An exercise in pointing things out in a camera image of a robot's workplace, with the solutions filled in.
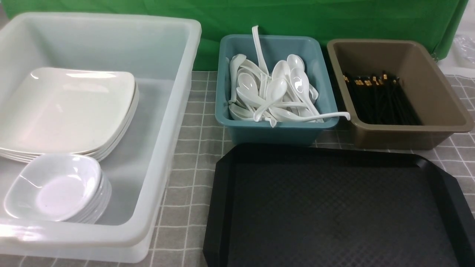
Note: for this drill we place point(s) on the white ceramic soup spoon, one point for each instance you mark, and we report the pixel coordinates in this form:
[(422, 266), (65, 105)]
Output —
[(301, 86)]

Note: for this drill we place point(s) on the stack of small white bowls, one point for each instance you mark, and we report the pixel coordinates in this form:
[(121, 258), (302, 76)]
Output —
[(96, 206)]

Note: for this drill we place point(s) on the white spoon over bin edge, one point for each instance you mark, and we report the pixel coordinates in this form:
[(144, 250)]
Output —
[(283, 115)]

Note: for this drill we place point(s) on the green backdrop cloth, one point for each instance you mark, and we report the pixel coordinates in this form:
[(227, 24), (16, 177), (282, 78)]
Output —
[(432, 23)]

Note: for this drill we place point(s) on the stack of white square plates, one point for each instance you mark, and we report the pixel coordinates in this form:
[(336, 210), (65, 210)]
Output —
[(99, 153)]

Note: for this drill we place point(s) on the grey checkered table cloth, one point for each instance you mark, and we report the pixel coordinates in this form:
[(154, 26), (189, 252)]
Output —
[(178, 233)]

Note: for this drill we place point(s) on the bundle of black chopsticks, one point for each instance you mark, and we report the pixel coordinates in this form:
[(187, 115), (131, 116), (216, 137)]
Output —
[(379, 99)]

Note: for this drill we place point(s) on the teal plastic spoon bin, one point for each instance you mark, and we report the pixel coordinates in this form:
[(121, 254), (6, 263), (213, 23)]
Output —
[(275, 48)]

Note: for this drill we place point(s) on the pile of white soup spoons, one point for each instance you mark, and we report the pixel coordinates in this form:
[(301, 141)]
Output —
[(252, 92)]

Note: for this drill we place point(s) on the black plastic serving tray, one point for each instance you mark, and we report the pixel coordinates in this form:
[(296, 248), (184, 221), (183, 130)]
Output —
[(289, 206)]

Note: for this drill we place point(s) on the large translucent white plastic bin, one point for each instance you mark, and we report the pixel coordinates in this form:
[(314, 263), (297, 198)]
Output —
[(159, 52)]

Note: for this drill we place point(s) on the large white square plate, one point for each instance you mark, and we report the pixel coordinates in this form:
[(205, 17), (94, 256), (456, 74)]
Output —
[(57, 110)]

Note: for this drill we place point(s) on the brown plastic chopstick bin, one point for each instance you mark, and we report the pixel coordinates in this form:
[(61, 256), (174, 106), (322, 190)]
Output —
[(440, 109)]

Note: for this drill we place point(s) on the small white square bowl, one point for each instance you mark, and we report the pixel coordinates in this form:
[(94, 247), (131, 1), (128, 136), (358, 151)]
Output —
[(54, 187)]

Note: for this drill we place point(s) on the white spoon standing upright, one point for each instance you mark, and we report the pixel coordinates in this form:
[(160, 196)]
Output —
[(261, 60)]

